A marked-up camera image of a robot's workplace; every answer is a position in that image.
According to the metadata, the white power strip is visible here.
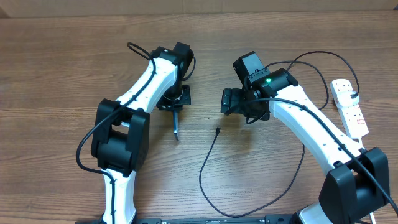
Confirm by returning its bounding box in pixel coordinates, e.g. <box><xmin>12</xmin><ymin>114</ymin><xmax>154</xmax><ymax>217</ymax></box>
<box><xmin>330</xmin><ymin>79</ymin><xmax>369</xmax><ymax>139</ymax></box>

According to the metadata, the black USB charging cable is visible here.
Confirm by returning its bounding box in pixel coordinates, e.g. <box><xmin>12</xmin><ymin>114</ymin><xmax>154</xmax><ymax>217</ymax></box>
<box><xmin>198</xmin><ymin>50</ymin><xmax>361</xmax><ymax>218</ymax></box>

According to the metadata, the white power strip cord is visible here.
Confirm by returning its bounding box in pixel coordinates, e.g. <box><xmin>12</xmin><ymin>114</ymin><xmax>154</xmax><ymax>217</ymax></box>
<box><xmin>358</xmin><ymin>136</ymin><xmax>377</xmax><ymax>224</ymax></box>

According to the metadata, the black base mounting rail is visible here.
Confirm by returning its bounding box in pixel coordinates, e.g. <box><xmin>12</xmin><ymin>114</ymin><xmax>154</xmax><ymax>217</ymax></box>
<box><xmin>74</xmin><ymin>213</ymin><xmax>352</xmax><ymax>224</ymax></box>

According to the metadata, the blue Galaxy S24 smartphone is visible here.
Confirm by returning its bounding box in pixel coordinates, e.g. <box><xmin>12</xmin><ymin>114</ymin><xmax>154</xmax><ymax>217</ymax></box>
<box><xmin>173</xmin><ymin>110</ymin><xmax>179</xmax><ymax>141</ymax></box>

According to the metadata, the white charger plug adapter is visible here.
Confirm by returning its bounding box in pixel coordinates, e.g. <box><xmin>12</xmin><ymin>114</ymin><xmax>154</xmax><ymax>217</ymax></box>
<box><xmin>334</xmin><ymin>91</ymin><xmax>359</xmax><ymax>109</ymax></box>

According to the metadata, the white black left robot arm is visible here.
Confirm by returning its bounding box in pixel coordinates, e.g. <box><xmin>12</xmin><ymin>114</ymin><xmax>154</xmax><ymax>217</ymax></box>
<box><xmin>91</xmin><ymin>42</ymin><xmax>196</xmax><ymax>223</ymax></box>

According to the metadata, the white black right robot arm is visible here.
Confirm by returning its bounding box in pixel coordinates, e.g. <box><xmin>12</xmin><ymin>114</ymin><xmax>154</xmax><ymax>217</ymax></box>
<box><xmin>221</xmin><ymin>52</ymin><xmax>396</xmax><ymax>223</ymax></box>

